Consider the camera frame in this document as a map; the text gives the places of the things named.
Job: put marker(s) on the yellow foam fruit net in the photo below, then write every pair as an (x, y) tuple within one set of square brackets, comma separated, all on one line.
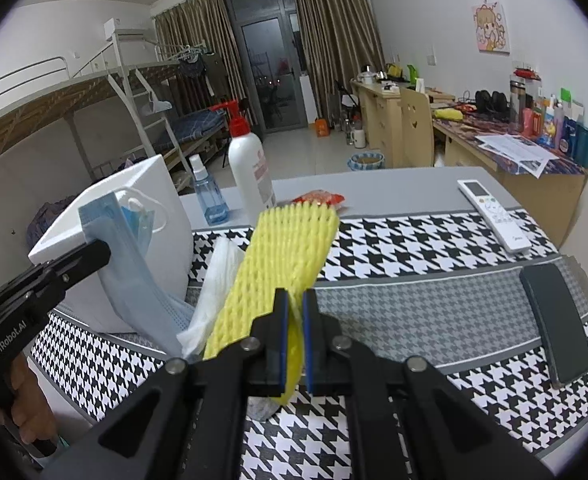
[(288, 250)]

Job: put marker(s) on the red snack packet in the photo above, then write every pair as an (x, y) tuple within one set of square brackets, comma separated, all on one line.
[(321, 198)]

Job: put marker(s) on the glass balcony door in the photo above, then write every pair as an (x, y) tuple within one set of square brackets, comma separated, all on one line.
[(273, 63)]

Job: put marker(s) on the brown curtain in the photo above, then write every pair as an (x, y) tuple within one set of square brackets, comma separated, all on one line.
[(199, 36), (339, 37)]

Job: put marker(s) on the metal thermos flask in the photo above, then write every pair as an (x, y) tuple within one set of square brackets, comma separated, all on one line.
[(517, 102)]

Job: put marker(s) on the white papers on desk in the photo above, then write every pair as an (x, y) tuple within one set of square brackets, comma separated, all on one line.
[(527, 155)]

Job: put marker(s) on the blue woven basket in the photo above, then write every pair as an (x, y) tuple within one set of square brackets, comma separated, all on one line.
[(366, 161)]

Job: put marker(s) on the houndstooth table mat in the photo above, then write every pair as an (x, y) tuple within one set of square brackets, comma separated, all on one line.
[(438, 285)]

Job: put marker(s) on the yellow object on desk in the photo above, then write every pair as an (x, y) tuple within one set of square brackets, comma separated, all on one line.
[(449, 113)]

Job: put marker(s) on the left brown curtain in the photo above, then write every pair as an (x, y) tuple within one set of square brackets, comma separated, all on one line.
[(199, 36)]

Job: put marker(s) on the wooden desk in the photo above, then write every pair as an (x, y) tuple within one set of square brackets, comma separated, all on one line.
[(552, 199)]

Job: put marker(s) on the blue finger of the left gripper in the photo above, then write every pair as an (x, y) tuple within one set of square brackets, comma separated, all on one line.
[(78, 263)]

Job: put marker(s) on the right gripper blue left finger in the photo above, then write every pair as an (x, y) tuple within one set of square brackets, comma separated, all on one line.
[(266, 350)]

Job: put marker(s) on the white air conditioner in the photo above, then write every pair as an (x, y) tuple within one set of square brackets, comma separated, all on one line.
[(114, 28)]

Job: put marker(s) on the white floor jug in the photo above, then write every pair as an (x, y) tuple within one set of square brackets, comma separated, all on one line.
[(359, 138)]

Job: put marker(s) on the wooden smiley chair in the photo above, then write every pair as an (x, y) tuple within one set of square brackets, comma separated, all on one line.
[(417, 129)]

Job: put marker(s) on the black smartphone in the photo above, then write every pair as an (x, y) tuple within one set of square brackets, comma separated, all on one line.
[(560, 326)]

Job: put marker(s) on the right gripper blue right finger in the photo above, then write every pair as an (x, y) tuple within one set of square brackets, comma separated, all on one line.
[(327, 369)]

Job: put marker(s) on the black headphones on desk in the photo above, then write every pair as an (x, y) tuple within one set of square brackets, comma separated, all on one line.
[(492, 104)]

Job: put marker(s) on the cartoon girl poster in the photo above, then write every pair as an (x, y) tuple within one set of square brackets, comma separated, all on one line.
[(491, 29)]

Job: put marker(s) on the blue spray bottle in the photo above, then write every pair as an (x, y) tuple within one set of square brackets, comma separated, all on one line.
[(214, 207)]

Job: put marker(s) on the blue face mask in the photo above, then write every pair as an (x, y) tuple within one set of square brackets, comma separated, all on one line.
[(128, 281)]

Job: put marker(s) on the white lotion pump bottle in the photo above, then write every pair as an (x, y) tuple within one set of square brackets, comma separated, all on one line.
[(248, 164)]

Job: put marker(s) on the green bottle on desk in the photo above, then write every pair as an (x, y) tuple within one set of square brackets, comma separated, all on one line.
[(412, 73)]

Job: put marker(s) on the white remote control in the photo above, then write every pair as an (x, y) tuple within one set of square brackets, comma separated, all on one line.
[(510, 235)]

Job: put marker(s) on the metal bunk bed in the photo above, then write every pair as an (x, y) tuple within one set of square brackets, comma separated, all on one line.
[(116, 107)]

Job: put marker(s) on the blue plaid quilt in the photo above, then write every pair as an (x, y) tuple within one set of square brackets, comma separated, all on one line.
[(44, 218)]

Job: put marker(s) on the orange container on floor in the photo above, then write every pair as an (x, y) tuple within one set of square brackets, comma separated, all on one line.
[(322, 127)]

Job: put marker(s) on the right brown curtain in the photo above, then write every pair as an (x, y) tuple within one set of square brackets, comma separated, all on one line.
[(339, 37)]

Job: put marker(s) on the white tissue cloth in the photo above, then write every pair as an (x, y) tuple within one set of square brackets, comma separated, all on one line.
[(223, 266)]

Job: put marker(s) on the person's left hand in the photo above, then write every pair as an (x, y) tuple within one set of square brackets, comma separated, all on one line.
[(30, 412)]

